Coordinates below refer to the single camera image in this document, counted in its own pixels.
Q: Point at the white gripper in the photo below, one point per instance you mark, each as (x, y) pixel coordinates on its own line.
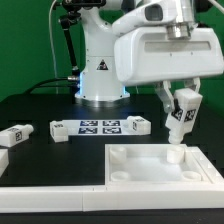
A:
(146, 55)

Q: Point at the white L-shaped fence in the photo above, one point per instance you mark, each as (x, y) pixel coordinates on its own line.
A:
(117, 197)

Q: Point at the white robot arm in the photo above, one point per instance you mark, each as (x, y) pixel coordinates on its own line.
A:
(105, 25)

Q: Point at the white marker base plate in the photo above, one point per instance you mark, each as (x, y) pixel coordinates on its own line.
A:
(96, 127)

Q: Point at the white block with tag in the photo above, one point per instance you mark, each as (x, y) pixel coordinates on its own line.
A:
(58, 131)

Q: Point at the white square table top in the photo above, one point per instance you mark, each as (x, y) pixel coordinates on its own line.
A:
(153, 164)

